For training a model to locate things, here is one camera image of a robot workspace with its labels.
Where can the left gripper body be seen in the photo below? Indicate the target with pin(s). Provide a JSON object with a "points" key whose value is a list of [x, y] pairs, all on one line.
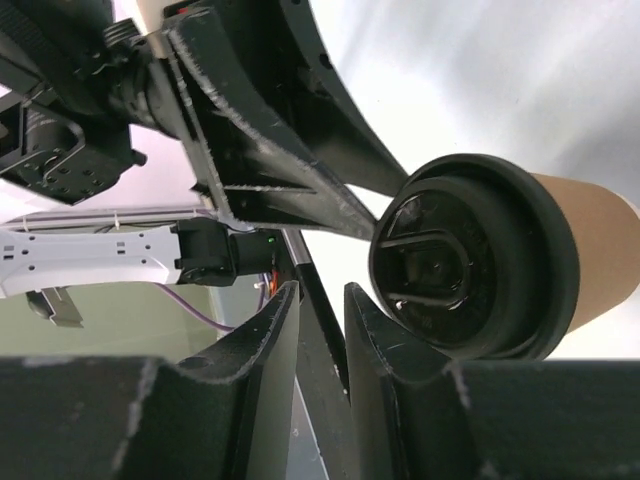
{"points": [[129, 82]]}

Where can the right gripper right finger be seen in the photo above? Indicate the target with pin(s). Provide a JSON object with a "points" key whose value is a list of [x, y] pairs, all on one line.
{"points": [[408, 403]]}

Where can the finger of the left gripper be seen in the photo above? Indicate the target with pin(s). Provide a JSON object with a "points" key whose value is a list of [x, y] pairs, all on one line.
{"points": [[328, 120], [255, 164]]}

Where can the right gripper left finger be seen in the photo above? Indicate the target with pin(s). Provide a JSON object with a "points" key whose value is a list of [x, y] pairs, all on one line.
{"points": [[227, 413]]}

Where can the black cup lid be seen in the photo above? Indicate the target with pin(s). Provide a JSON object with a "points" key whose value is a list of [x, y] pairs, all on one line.
{"points": [[476, 258]]}

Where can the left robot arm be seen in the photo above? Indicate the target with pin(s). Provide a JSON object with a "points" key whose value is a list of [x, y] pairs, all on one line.
{"points": [[60, 148]]}

